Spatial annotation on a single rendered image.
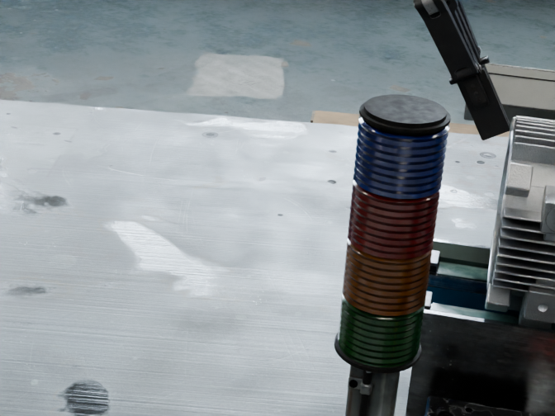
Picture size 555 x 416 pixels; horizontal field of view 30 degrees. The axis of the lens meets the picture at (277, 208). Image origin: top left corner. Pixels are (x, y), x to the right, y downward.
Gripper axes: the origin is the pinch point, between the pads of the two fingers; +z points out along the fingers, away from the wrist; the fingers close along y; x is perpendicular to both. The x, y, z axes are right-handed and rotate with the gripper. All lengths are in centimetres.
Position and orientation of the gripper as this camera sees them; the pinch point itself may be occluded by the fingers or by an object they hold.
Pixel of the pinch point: (483, 102)
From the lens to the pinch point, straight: 106.4
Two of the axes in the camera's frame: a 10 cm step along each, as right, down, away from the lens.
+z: 4.4, 8.5, 2.9
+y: 2.2, -4.2, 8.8
